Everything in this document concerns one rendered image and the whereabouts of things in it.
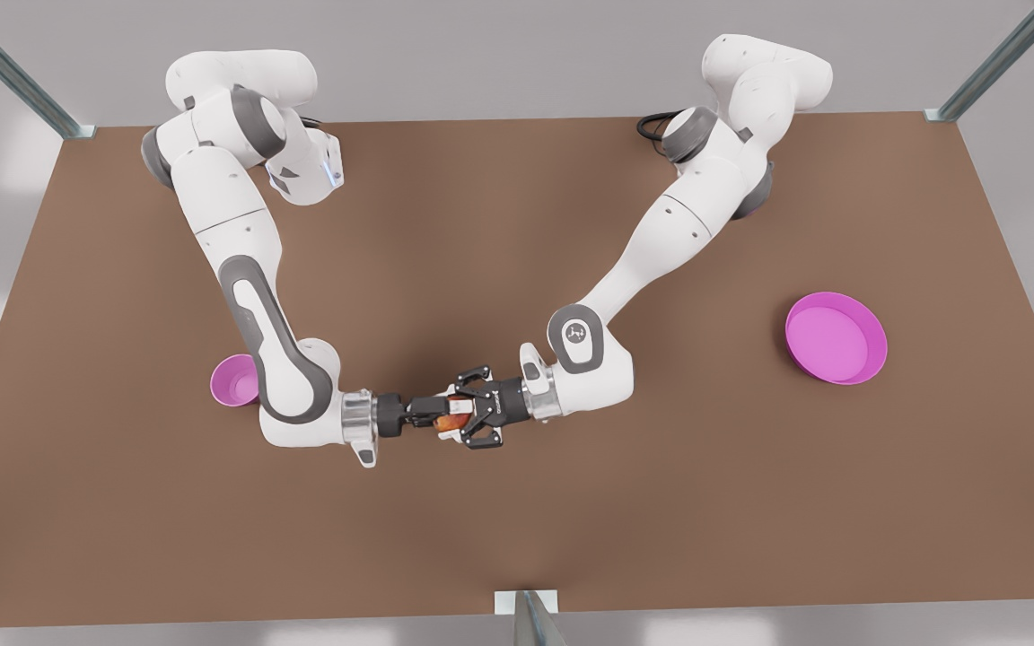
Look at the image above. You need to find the red apple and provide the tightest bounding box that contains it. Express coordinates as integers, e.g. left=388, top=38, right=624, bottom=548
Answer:
left=434, top=396, right=474, bottom=434

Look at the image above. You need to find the pink bowl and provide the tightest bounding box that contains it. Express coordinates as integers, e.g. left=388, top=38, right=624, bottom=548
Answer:
left=210, top=354, right=260, bottom=409

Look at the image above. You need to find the pink plate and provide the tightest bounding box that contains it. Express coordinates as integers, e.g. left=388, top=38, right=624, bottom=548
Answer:
left=784, top=292, right=889, bottom=387

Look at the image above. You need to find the silver frame post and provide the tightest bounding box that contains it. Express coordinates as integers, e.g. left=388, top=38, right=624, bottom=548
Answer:
left=494, top=589, right=568, bottom=646
left=924, top=0, right=1034, bottom=124
left=0, top=0, right=97, bottom=140

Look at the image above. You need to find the black cable loop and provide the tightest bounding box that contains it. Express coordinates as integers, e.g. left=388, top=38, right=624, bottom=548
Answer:
left=636, top=109, right=690, bottom=144

